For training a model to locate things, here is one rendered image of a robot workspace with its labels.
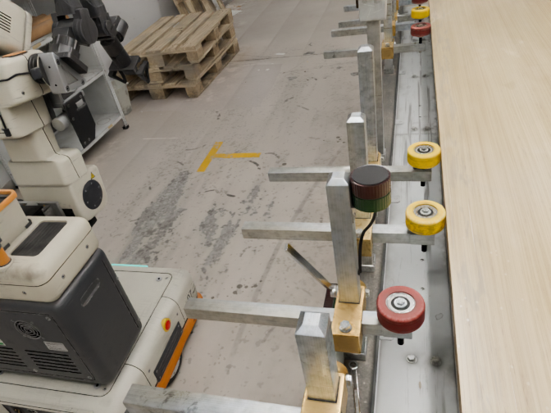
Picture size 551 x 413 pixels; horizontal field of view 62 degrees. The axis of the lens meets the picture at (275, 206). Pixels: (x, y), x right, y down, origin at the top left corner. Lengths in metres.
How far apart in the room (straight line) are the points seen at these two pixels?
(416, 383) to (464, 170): 0.48
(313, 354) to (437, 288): 0.71
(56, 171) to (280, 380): 1.08
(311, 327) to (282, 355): 1.36
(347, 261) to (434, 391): 0.39
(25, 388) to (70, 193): 0.67
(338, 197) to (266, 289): 1.46
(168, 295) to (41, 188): 0.60
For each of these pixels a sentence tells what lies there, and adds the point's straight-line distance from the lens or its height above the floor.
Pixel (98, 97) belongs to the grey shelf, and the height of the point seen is 0.28.
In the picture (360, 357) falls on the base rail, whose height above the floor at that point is 0.71.
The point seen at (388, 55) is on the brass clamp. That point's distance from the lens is 2.11.
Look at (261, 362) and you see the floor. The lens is 1.88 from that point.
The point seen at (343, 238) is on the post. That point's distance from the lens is 0.75.
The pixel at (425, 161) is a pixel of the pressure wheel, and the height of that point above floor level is 0.90.
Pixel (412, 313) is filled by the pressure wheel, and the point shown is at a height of 0.91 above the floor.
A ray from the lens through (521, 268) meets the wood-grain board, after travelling 0.90.
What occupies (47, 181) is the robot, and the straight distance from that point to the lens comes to 1.67.
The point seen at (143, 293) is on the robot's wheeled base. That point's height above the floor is 0.28.
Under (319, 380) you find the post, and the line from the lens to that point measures 0.60.
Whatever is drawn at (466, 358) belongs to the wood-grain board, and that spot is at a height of 0.90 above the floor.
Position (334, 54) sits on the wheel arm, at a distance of 2.16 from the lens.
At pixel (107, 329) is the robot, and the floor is 0.47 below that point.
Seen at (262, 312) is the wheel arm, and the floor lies 0.86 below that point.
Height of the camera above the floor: 1.52
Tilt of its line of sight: 36 degrees down
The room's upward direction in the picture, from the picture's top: 12 degrees counter-clockwise
